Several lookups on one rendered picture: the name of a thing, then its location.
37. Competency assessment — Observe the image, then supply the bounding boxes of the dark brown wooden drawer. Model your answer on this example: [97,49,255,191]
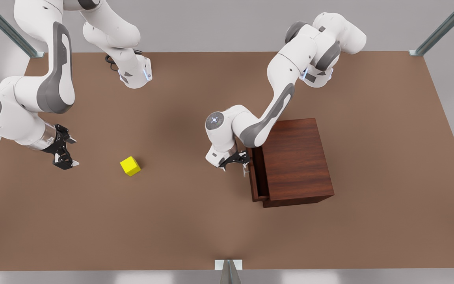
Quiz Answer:
[246,148,270,203]

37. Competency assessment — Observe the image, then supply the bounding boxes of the dark brown wooden cabinet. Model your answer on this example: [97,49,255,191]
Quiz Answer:
[250,118,335,209]

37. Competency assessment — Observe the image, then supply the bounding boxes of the yellow cube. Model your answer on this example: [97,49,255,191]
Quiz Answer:
[119,156,142,177]

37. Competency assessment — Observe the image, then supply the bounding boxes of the black cable loop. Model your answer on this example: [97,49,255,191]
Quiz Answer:
[105,49,145,72]

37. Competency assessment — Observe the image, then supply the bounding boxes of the silver frame post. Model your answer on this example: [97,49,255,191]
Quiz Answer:
[409,0,454,57]
[214,259,244,284]
[0,0,45,59]

